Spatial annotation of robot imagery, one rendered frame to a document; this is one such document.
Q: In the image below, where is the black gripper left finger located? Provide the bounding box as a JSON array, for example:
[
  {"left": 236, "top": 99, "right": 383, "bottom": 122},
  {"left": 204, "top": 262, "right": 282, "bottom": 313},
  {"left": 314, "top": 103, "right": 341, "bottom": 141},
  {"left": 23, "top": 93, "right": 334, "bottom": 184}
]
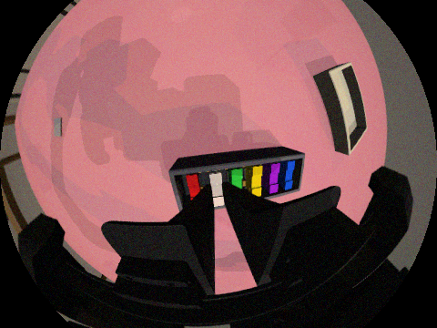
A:
[{"left": 101, "top": 185, "right": 215, "bottom": 295}]

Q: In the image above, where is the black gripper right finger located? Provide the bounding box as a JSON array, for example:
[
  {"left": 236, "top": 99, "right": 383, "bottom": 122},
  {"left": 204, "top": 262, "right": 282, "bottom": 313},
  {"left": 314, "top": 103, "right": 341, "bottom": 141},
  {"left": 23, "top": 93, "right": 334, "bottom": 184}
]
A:
[{"left": 222, "top": 182, "right": 341, "bottom": 285}]

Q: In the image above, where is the green fuse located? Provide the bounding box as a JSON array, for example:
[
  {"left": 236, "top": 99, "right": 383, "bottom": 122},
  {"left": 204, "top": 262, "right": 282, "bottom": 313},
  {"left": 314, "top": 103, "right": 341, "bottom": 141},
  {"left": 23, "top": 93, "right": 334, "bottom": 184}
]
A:
[{"left": 229, "top": 168, "right": 243, "bottom": 189}]

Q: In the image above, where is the red fuse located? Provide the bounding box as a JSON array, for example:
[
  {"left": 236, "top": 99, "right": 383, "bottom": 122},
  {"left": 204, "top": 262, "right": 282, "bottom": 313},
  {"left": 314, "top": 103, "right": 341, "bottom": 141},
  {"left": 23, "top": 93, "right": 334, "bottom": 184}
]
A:
[{"left": 187, "top": 172, "right": 200, "bottom": 200}]

